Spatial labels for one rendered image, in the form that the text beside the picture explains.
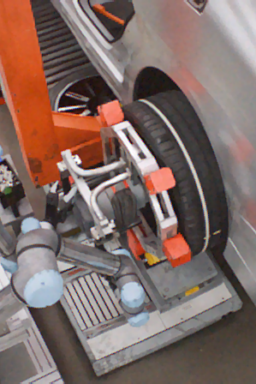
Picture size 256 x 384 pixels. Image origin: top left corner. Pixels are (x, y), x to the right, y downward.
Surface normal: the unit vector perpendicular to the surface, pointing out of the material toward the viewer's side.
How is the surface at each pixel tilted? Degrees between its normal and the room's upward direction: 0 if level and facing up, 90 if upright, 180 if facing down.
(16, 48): 90
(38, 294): 85
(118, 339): 0
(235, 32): 59
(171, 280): 0
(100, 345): 0
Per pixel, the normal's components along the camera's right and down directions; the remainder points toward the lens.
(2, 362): -0.05, -0.59
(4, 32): 0.43, 0.72
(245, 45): -0.77, 0.06
